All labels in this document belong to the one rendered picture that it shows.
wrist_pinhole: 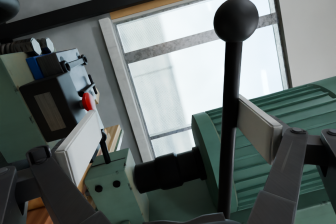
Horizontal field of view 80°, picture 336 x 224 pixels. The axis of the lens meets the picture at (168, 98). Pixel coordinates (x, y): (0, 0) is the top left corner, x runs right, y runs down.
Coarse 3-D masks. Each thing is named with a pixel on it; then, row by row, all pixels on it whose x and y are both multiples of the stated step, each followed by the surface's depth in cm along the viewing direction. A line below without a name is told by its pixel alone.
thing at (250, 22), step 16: (240, 0) 15; (224, 16) 15; (240, 16) 15; (256, 16) 15; (224, 32) 16; (240, 32) 15; (240, 48) 16; (224, 64) 17; (240, 64) 17; (224, 80) 18; (224, 96) 18; (224, 112) 18; (224, 128) 19; (224, 144) 19; (224, 160) 20; (224, 176) 20; (224, 192) 21; (224, 208) 21
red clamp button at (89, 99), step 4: (88, 92) 29; (84, 96) 28; (88, 96) 28; (92, 96) 30; (84, 100) 28; (88, 100) 28; (92, 100) 29; (84, 104) 28; (88, 104) 28; (92, 104) 29; (84, 108) 28; (88, 108) 28; (92, 108) 29
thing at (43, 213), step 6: (30, 210) 27; (36, 210) 27; (42, 210) 26; (30, 216) 26; (36, 216) 26; (42, 216) 25; (48, 216) 25; (30, 222) 25; (36, 222) 25; (42, 222) 24; (48, 222) 25
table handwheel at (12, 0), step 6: (0, 0) 27; (6, 0) 28; (12, 0) 29; (0, 6) 29; (6, 6) 29; (12, 6) 30; (18, 6) 32; (0, 12) 34; (6, 12) 33; (12, 12) 33; (0, 18) 36; (6, 18) 36
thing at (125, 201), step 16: (96, 160) 37; (112, 160) 36; (128, 160) 36; (96, 176) 32; (112, 176) 32; (128, 176) 33; (96, 192) 33; (112, 192) 33; (128, 192) 34; (112, 208) 34; (128, 208) 35; (144, 208) 38
